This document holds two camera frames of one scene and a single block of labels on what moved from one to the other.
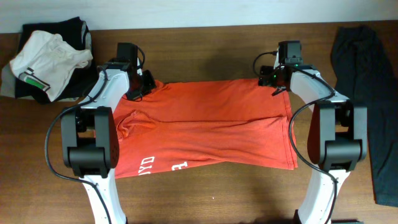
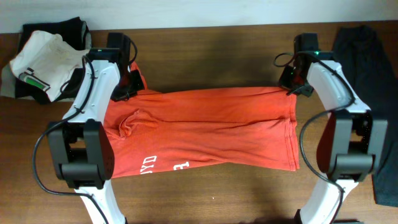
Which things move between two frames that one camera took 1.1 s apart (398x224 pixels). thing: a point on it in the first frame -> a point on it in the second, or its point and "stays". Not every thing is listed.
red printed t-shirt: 186,122 stays
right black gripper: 266,76 -> 283,83
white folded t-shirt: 44,58 stays
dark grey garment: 364,74 stays
